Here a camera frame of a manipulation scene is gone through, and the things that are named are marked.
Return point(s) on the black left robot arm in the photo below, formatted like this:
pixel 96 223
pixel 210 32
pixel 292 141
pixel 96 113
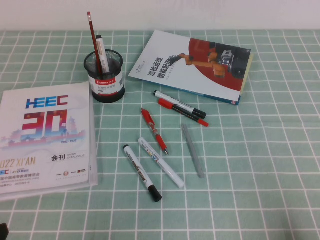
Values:
pixel 3 232

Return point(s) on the HEEC catalogue booklet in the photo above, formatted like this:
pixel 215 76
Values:
pixel 94 150

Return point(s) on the red pencil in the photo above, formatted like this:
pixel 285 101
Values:
pixel 92 32

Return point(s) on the white paint marker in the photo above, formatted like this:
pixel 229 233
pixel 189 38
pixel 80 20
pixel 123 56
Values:
pixel 162 163

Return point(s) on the grey pen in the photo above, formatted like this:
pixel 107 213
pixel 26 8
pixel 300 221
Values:
pixel 192 150

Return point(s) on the robot cover book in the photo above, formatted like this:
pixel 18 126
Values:
pixel 175 70

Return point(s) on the white marker with black cap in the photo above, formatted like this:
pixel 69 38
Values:
pixel 170 98

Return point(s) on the black mesh pen holder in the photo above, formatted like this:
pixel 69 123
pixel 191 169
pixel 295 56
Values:
pixel 107 92

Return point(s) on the red gel pen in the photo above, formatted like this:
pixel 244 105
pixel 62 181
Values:
pixel 150 122

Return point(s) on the HEEC show catalogue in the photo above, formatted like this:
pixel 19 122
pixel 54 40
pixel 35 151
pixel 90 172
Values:
pixel 37 125

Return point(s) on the whiteboard marker with black cap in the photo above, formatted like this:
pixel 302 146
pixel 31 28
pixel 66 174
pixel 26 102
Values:
pixel 137 167

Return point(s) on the red and black pen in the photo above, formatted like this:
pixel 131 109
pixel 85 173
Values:
pixel 165 103

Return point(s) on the white marker with red print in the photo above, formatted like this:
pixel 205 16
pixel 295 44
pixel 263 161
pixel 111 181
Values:
pixel 101 50

